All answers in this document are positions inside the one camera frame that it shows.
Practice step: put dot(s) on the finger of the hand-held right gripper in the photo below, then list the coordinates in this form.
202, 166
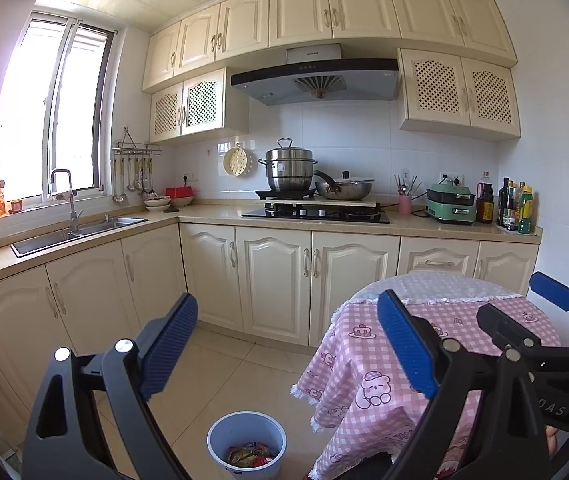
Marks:
504, 325
554, 291

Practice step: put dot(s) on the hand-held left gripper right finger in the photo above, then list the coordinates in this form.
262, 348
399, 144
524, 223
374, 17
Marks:
409, 345

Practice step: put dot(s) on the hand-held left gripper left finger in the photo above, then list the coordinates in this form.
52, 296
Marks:
169, 345

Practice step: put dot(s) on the pale blue waste bin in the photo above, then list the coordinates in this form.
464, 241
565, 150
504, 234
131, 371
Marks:
264, 430

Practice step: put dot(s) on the pale green printed wrapper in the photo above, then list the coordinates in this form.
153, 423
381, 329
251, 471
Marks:
242, 456

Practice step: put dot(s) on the cream bottle tray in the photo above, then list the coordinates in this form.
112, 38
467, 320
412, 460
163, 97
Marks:
536, 233

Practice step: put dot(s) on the pink checkered tablecloth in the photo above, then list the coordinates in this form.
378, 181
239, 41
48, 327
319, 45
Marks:
349, 360

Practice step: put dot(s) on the white fringed cloth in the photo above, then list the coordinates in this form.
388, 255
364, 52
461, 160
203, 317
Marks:
439, 285

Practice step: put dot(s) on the green bottle with yellow cap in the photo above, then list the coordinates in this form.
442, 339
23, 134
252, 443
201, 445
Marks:
526, 212

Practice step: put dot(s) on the dark bottle with label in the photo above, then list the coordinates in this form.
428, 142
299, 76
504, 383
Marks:
512, 207

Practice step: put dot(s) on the dark glass bottle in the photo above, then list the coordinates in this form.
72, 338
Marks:
502, 202

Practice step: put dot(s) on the small seasoning bottle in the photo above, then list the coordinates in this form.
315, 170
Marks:
520, 191

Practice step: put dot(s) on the large soy sauce bottle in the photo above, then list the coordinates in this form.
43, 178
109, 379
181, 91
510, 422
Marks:
484, 200

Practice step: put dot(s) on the green electric cooker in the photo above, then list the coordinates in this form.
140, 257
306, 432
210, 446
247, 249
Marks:
449, 205

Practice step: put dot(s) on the pink utensil holder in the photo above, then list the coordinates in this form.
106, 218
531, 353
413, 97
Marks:
405, 204

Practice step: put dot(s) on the stacked bowls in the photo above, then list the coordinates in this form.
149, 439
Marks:
157, 203

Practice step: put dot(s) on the steel kitchen sink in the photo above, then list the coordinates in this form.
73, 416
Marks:
79, 235

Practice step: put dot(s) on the white bowl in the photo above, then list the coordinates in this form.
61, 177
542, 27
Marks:
182, 202

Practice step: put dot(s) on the red snack package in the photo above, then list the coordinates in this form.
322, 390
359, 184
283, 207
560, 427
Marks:
267, 460

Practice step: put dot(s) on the bundle of chopsticks and spoons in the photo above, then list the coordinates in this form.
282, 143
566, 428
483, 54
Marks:
407, 185

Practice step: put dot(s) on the black gas stove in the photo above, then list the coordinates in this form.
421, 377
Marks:
314, 215

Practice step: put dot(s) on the steel kitchen faucet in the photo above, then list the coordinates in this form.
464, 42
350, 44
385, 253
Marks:
72, 210

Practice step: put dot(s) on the wok with glass lid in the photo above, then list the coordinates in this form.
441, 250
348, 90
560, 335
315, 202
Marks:
347, 190

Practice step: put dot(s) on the row of hanging utensils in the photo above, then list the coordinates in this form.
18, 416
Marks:
118, 185

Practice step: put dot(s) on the cream perforated steamer plate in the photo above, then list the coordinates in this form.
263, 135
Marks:
237, 160

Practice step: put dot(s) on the small jar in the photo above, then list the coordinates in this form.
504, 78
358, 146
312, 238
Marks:
16, 206

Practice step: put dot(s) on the steel steamer pot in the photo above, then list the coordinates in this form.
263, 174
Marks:
289, 170

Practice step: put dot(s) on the sliding window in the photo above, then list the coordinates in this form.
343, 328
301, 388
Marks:
59, 110

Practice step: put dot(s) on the grey range hood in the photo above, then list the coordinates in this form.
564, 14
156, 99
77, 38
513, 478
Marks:
314, 77

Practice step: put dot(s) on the metal wall utensil rack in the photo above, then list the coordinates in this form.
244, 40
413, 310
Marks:
134, 149

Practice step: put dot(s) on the cream upper wall cabinets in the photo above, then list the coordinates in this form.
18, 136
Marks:
364, 10

